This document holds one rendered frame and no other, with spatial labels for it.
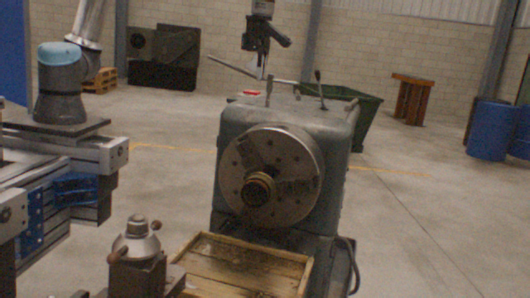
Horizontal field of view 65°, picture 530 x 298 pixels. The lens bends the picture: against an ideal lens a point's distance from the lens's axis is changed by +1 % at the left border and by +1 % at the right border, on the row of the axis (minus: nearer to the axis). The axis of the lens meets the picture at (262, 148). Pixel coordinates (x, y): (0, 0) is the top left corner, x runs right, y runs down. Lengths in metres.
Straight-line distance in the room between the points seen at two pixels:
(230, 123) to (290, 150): 0.29
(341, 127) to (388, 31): 10.33
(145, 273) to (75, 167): 0.71
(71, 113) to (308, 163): 0.73
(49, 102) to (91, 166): 0.22
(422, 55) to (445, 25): 0.91
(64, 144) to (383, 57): 10.64
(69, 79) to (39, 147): 0.23
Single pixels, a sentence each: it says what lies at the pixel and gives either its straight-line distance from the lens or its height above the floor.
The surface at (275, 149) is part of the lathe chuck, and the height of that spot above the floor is 1.18.
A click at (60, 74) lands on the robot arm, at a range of 1.36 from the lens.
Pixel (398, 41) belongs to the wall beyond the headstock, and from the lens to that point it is 11.71.
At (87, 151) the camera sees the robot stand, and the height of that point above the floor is 1.09.
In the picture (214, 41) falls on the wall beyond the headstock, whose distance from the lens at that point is 11.14.
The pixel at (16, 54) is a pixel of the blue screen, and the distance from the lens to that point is 6.18.
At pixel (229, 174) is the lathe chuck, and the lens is 1.26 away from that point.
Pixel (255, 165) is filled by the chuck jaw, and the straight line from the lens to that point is 1.15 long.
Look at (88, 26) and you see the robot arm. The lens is 1.48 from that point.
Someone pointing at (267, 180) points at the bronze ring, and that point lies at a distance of 1.11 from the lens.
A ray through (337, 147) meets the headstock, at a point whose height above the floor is 1.18.
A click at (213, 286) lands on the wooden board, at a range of 1.07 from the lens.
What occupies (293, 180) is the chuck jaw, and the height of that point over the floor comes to 1.11.
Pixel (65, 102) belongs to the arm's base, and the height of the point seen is 1.23.
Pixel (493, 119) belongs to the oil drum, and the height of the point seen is 0.66.
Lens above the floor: 1.49
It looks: 15 degrees down
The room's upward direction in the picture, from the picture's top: 7 degrees clockwise
